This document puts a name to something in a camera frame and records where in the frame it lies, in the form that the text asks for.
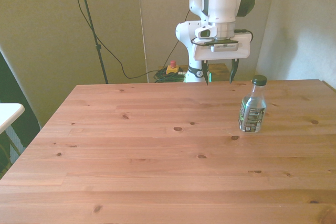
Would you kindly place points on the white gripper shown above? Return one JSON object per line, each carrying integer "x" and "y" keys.
{"x": 242, "y": 48}

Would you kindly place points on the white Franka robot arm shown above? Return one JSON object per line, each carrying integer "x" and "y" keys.
{"x": 221, "y": 1}

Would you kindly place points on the clear plastic bottle dark cap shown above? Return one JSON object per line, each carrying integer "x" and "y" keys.
{"x": 252, "y": 111}

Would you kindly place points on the yellow emergency stop button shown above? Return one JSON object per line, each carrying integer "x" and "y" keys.
{"x": 172, "y": 68}

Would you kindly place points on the black tripod stand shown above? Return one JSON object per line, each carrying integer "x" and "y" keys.
{"x": 90, "y": 24}

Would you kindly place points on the white table corner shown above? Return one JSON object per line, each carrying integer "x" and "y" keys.
{"x": 9, "y": 113}

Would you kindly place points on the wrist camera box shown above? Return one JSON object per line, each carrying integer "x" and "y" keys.
{"x": 225, "y": 46}

